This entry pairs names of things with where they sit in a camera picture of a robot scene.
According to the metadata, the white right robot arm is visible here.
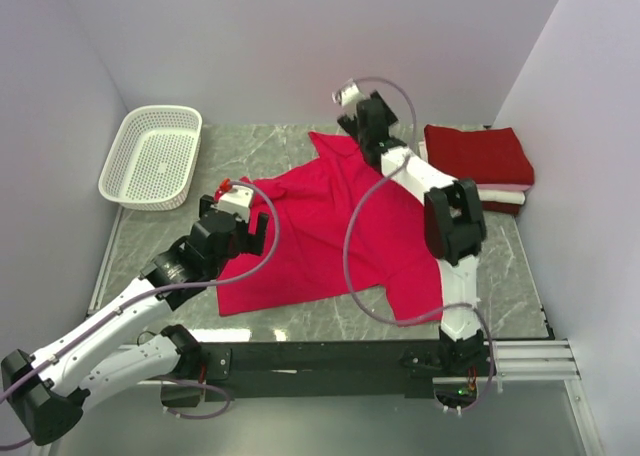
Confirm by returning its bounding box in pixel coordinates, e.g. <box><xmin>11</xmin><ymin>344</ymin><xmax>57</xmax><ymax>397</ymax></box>
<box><xmin>332</xmin><ymin>83</ymin><xmax>492</xmax><ymax>375</ymax></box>

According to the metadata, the aluminium frame rail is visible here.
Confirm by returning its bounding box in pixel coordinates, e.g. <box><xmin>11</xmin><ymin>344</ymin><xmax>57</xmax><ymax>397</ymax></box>
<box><xmin>51</xmin><ymin>340</ymin><xmax>583</xmax><ymax>387</ymax></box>

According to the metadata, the white plastic basket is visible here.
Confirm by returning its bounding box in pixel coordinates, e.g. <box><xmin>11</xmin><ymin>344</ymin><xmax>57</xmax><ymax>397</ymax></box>
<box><xmin>98</xmin><ymin>105</ymin><xmax>203</xmax><ymax>211</ymax></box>

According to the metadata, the pink white folded t-shirt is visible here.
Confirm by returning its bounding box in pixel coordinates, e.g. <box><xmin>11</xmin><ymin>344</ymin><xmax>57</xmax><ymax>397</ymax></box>
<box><xmin>419</xmin><ymin>138</ymin><xmax>525</xmax><ymax>205</ymax></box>

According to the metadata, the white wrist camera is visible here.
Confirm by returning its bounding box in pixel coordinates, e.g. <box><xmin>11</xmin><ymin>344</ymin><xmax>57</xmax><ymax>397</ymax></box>
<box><xmin>215</xmin><ymin>179</ymin><xmax>254</xmax><ymax>222</ymax></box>
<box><xmin>331</xmin><ymin>78</ymin><xmax>367</xmax><ymax>108</ymax></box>

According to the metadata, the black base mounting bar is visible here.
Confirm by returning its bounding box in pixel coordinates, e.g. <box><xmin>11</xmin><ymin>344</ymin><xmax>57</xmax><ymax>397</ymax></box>
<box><xmin>168</xmin><ymin>340</ymin><xmax>495</xmax><ymax>399</ymax></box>

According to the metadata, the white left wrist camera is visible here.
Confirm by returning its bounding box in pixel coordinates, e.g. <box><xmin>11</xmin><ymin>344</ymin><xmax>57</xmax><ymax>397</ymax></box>
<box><xmin>215</xmin><ymin>179</ymin><xmax>254</xmax><ymax>222</ymax></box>

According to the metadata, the bright red t-shirt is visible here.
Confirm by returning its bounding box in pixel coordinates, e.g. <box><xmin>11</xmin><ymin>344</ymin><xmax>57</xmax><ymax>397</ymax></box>
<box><xmin>217</xmin><ymin>132</ymin><xmax>442</xmax><ymax>320</ymax></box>

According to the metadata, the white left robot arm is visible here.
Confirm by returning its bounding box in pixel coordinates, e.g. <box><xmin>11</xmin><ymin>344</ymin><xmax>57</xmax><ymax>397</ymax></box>
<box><xmin>1</xmin><ymin>187</ymin><xmax>280</xmax><ymax>446</ymax></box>

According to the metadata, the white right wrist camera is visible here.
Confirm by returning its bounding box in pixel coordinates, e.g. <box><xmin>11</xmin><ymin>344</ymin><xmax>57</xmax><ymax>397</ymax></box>
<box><xmin>331</xmin><ymin>78</ymin><xmax>367</xmax><ymax>108</ymax></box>

